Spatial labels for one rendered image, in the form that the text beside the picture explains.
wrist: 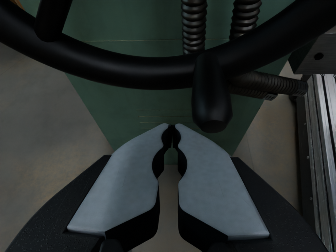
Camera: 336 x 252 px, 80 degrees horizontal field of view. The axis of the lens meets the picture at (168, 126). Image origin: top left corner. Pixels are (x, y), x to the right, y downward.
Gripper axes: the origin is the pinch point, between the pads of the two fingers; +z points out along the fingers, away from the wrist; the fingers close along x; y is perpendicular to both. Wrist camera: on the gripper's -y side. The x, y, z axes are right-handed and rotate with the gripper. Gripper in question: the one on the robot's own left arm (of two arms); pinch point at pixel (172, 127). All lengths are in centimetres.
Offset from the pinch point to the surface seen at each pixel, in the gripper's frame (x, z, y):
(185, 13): 1.0, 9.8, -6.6
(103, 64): -5.5, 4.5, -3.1
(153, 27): -3.7, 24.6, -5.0
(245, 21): 6.4, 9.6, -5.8
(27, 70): -89, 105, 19
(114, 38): -10.5, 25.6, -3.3
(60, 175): -48, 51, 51
